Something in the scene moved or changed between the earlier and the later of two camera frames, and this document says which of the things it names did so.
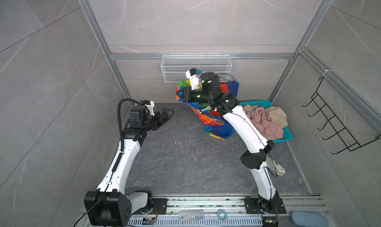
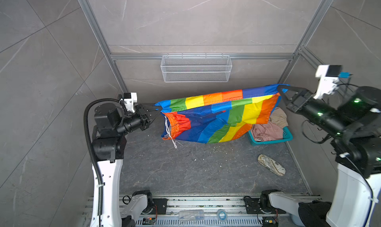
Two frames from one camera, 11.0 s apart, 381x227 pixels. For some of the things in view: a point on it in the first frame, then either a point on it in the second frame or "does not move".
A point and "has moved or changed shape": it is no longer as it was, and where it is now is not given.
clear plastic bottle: x=191 y=215 does not move
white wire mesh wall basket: x=173 y=68 does not move
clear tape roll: x=222 y=215 does not move
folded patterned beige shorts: x=274 y=167 does not move
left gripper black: x=163 y=118 -> x=141 y=117
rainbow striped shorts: x=216 y=125 has moved or changed shape
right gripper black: x=188 y=91 -> x=298 y=100
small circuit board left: x=148 y=220 does not move
